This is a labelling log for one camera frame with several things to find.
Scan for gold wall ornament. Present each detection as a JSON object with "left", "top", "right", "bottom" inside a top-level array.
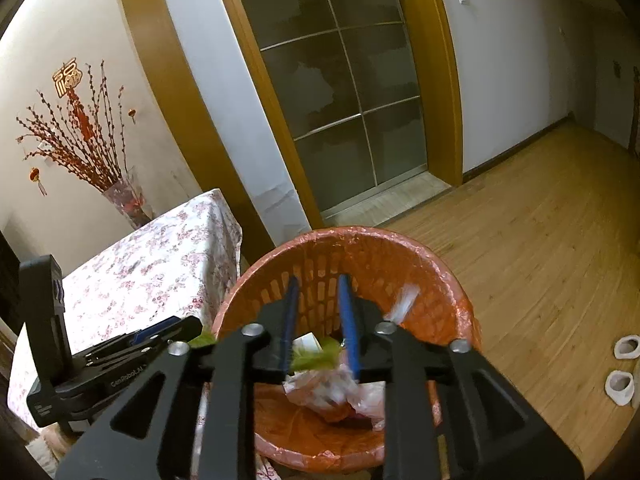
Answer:
[{"left": 52, "top": 56, "right": 96, "bottom": 141}]

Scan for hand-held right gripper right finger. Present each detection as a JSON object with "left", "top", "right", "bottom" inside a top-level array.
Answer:
[{"left": 336, "top": 274, "right": 586, "bottom": 480}]

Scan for white slipper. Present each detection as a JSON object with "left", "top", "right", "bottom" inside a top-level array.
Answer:
[
  {"left": 612, "top": 334, "right": 640, "bottom": 361},
  {"left": 605, "top": 370, "right": 636, "bottom": 406}
]

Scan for frosted glass sliding door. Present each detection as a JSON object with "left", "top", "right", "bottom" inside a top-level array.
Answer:
[{"left": 229, "top": 0, "right": 431, "bottom": 213}]

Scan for wooden arch trim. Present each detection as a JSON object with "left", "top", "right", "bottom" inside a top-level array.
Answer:
[{"left": 111, "top": 0, "right": 261, "bottom": 261}]

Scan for white plastic bag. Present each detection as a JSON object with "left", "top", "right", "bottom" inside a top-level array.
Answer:
[{"left": 282, "top": 364, "right": 389, "bottom": 424}]

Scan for green plastic bag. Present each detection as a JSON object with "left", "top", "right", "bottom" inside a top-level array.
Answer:
[{"left": 189, "top": 330, "right": 343, "bottom": 374}]

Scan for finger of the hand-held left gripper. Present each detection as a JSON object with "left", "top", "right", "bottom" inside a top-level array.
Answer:
[
  {"left": 127, "top": 316, "right": 205, "bottom": 345},
  {"left": 75, "top": 334, "right": 169, "bottom": 367}
]

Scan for floral tablecloth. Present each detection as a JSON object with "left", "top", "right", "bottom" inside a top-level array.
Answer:
[{"left": 7, "top": 188, "right": 281, "bottom": 480}]

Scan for glass vase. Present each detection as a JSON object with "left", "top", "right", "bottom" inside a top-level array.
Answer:
[{"left": 102, "top": 167, "right": 153, "bottom": 231}]

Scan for wooden door frame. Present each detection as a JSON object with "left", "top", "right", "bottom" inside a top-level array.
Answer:
[{"left": 207, "top": 0, "right": 463, "bottom": 231}]

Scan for orange plastic waste basket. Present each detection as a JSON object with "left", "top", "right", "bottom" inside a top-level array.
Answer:
[{"left": 212, "top": 226, "right": 483, "bottom": 473}]

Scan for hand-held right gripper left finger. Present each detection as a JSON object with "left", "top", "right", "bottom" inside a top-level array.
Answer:
[{"left": 55, "top": 275, "right": 301, "bottom": 480}]

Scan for red budded branches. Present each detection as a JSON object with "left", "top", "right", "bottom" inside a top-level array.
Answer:
[{"left": 15, "top": 60, "right": 128, "bottom": 193}]

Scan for white and green bag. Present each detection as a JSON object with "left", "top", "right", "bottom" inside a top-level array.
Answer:
[{"left": 292, "top": 332, "right": 323, "bottom": 361}]

